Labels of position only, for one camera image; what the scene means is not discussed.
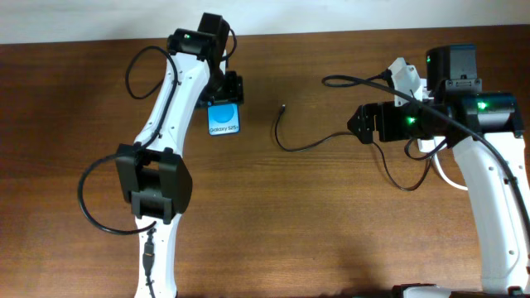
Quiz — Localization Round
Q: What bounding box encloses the black USB charger cable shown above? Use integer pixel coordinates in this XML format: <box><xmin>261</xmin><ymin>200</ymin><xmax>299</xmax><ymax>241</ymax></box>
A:
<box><xmin>273</xmin><ymin>104</ymin><xmax>434</xmax><ymax>192</ymax></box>

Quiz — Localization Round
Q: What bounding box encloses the blue Samsung Galaxy smartphone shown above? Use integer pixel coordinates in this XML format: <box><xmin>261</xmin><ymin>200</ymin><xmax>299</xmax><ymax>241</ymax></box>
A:
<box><xmin>207</xmin><ymin>103</ymin><xmax>240</xmax><ymax>136</ymax></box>

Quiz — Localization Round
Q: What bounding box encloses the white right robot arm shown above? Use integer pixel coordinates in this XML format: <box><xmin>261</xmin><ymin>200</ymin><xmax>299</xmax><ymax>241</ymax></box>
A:
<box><xmin>347</xmin><ymin>45</ymin><xmax>529</xmax><ymax>297</ymax></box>

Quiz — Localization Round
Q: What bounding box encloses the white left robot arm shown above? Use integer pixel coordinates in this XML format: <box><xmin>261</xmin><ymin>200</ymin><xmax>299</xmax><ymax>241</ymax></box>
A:
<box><xmin>115</xmin><ymin>13</ymin><xmax>243</xmax><ymax>297</ymax></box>

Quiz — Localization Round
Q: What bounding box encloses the white power strip socket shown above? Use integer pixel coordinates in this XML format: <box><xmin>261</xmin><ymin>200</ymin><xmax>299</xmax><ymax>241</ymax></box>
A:
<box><xmin>417</xmin><ymin>137</ymin><xmax>447</xmax><ymax>159</ymax></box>

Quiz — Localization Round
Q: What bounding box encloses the white power strip cord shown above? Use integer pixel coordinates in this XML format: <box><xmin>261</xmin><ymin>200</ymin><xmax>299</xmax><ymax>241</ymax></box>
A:
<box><xmin>432</xmin><ymin>137</ymin><xmax>469</xmax><ymax>192</ymax></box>

